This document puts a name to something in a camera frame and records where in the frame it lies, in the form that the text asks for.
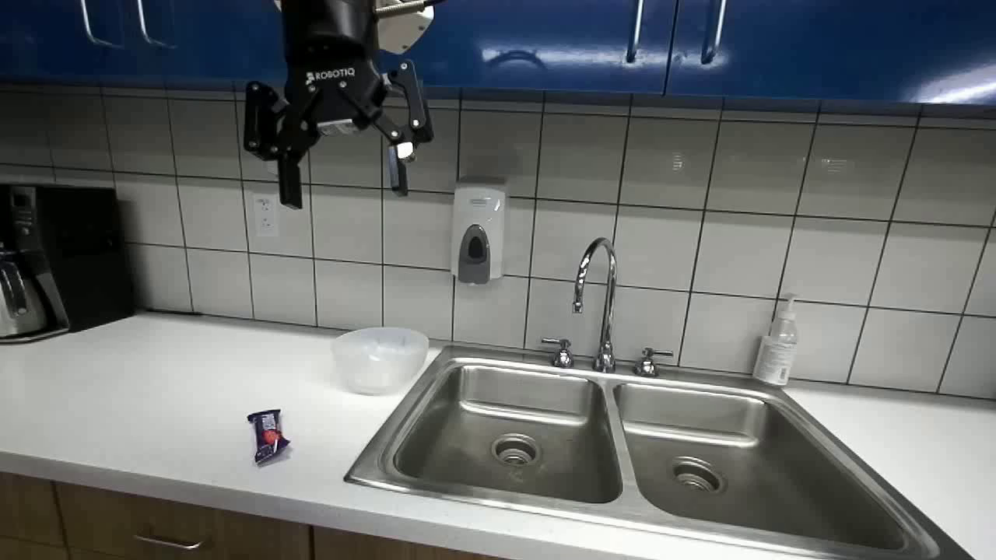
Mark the blue red snack wrapper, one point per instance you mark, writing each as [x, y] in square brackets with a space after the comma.
[269, 436]

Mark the black coffee maker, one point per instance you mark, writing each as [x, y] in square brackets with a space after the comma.
[94, 260]

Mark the translucent plastic bowl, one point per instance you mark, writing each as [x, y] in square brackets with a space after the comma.
[379, 362]

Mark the chrome gooseneck faucet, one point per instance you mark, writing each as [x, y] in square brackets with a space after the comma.
[607, 312]

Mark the white wall soap dispenser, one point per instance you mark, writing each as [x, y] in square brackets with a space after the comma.
[476, 234]

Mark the clear pump soap bottle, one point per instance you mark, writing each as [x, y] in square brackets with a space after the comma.
[777, 353]

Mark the wooden drawer front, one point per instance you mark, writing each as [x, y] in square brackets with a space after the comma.
[186, 522]
[26, 514]
[384, 548]

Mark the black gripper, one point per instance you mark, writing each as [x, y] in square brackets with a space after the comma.
[329, 62]

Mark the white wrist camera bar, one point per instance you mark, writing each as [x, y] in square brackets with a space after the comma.
[402, 22]

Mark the white wall outlet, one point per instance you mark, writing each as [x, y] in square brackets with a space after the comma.
[264, 216]

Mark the glass coffee carafe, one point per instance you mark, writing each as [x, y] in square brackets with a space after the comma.
[17, 298]

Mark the stainless steel double sink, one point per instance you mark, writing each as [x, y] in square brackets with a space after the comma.
[435, 455]

